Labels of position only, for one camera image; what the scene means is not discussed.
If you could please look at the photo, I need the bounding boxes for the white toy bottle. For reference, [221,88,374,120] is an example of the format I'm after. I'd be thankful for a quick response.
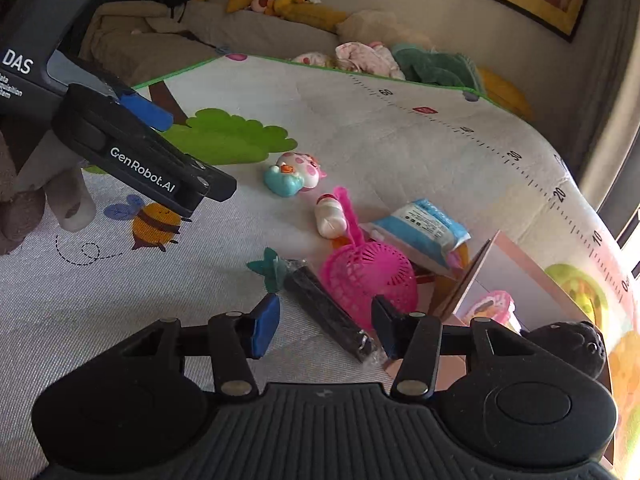
[314,194,348,240]

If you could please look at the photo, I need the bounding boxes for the pink plastic basket scoop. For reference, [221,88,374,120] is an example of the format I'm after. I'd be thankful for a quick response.
[320,186,419,332]

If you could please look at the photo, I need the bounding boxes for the blue tissue pack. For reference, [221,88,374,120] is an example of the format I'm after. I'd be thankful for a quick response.
[360,198,471,276]

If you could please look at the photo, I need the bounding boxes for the beige pillow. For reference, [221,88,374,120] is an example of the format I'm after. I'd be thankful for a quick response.
[336,10,433,50]

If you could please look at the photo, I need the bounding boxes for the gloved left hand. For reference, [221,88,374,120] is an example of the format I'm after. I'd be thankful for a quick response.
[1,128,96,255]

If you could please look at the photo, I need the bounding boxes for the grey sofa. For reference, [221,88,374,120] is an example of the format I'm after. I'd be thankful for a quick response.
[79,1,338,87]

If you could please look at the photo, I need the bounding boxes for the green towel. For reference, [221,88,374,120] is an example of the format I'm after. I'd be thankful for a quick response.
[392,44,486,94]

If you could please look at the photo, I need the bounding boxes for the pink cardboard box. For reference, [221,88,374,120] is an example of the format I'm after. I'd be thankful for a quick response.
[393,234,618,474]

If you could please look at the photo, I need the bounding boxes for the colourful play mat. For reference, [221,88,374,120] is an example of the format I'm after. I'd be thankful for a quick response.
[1,54,639,479]

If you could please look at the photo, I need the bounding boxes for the yellow banana plush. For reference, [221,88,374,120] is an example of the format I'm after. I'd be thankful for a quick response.
[226,0,349,34]

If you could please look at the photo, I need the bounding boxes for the pink blue mushroom toy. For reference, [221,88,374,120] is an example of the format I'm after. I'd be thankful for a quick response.
[262,152,326,197]

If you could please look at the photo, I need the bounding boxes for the orange plastic toy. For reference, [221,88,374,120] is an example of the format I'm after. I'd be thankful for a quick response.
[331,236,471,278]

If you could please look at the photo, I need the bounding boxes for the black bristle roll package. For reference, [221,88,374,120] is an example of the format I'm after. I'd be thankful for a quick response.
[282,259,383,365]

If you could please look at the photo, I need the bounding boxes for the black plush toy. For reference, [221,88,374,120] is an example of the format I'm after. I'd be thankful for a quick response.
[521,321,606,379]

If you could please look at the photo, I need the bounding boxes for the pink patterned cloth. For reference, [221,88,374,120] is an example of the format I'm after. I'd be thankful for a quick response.
[292,40,407,82]

